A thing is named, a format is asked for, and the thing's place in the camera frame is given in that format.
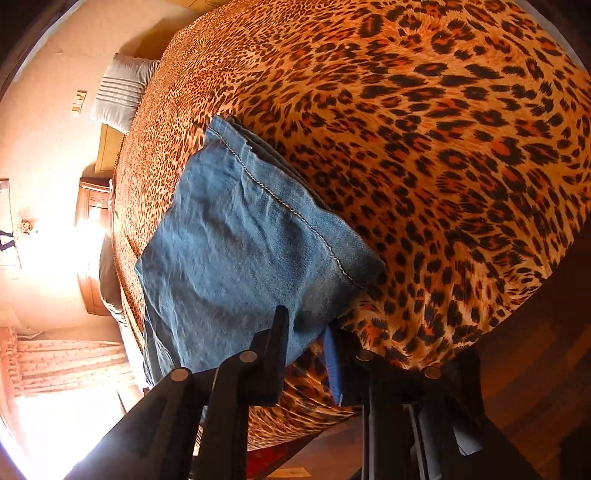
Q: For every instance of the small wall ornament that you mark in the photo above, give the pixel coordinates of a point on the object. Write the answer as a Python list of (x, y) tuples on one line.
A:
[(27, 227)]

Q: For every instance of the blue denim pants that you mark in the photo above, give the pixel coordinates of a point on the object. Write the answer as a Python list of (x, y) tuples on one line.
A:
[(240, 249)]

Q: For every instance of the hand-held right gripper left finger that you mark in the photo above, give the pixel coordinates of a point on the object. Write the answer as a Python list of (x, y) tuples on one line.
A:
[(268, 369)]

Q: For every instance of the wooden nightstand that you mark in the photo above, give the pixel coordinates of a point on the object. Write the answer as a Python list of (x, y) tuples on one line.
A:
[(94, 203)]

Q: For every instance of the wooden headboard panel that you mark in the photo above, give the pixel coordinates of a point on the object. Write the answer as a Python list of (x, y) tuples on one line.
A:
[(92, 295)]

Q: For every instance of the grey striped pillow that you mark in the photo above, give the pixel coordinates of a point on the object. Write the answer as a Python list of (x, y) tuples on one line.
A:
[(122, 90)]

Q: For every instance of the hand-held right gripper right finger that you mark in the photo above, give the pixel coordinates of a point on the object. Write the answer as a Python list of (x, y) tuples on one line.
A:
[(333, 369)]

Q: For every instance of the leopard print blanket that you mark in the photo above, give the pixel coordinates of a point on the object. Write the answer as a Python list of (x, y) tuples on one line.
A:
[(415, 161)]

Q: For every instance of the wall light switch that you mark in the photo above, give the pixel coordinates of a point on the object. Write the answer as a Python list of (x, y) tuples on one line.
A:
[(79, 102)]

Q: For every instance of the wall poster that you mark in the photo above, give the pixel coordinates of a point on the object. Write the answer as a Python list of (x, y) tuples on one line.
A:
[(8, 230)]

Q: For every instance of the patterned pink curtain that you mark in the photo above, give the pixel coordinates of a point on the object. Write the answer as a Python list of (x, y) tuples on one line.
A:
[(69, 364)]

